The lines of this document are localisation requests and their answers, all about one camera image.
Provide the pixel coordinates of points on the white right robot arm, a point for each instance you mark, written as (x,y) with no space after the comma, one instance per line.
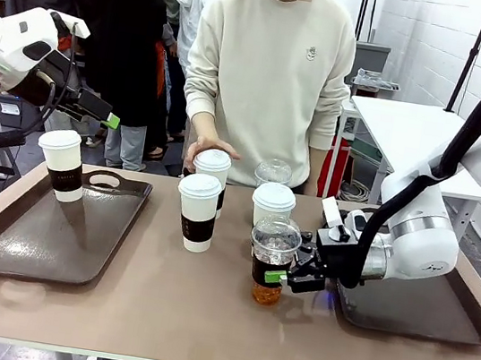
(421,243)

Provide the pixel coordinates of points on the black tripod stand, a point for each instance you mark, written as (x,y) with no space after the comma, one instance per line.
(469,60)

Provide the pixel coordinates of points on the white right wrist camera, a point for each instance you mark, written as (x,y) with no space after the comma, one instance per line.
(331,211)

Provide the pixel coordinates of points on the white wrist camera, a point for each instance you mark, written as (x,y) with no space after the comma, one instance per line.
(76,24)
(331,211)

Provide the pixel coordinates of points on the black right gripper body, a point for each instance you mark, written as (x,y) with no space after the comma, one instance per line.
(337,260)

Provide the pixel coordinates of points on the person's right hand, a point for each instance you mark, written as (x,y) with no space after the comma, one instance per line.
(209,144)

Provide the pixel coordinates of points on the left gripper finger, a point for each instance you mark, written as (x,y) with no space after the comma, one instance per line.
(82,115)
(96,102)

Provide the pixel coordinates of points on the person in cream sweater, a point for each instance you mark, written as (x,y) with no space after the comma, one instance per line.
(264,79)

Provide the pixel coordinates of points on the person's left forearm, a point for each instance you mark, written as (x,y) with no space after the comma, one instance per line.
(314,173)

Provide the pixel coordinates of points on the black label printer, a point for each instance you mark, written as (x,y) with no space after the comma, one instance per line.
(6,111)

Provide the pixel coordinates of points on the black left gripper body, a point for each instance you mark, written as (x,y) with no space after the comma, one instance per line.
(42,82)

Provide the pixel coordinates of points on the red object behind person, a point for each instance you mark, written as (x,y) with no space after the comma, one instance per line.
(333,166)

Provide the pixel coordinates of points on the white paper cup black sleeve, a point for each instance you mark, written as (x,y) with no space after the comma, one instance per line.
(273,203)
(197,210)
(62,158)
(213,164)

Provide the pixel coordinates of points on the brown plastic serving tray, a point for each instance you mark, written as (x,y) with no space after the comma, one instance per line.
(32,239)
(421,306)

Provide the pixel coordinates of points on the person's right forearm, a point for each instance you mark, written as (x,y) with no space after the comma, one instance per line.
(203,127)

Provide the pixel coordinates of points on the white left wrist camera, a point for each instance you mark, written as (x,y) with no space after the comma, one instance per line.
(76,24)

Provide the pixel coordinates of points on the grey plastic bin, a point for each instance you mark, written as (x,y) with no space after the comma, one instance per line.
(371,63)

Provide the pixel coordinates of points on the white side table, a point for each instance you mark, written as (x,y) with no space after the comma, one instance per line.
(411,128)

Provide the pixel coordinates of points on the bystander in light hooded jacket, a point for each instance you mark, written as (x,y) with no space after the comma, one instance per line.
(189,9)

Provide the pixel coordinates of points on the bystander in black coat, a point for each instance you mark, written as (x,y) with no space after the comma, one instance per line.
(117,35)

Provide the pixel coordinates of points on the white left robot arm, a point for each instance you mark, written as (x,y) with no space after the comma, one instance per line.
(12,42)

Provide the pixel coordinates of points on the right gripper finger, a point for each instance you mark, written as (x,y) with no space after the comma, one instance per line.
(276,277)
(307,244)

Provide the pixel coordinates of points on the clear iced tea cup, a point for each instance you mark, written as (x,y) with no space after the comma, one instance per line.
(274,244)
(273,171)

